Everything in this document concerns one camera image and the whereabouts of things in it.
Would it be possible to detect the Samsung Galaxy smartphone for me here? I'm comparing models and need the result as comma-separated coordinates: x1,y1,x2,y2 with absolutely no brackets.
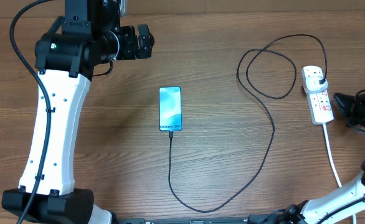
159,86,183,131

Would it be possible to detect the black USB charging cable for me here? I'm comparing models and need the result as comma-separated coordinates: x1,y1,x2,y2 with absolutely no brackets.
168,34,328,214

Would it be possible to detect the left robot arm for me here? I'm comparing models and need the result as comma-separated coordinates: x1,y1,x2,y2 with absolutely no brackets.
1,0,154,223

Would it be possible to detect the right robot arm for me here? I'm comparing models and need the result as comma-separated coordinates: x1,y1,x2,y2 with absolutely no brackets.
274,89,365,223

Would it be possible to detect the white charger plug adapter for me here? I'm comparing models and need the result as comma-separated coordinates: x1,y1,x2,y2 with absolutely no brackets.
303,77,328,94

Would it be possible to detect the white power strip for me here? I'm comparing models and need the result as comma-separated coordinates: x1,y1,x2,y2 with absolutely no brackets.
301,65,334,125

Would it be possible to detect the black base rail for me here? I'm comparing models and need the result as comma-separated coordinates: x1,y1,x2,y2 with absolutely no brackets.
118,213,281,224

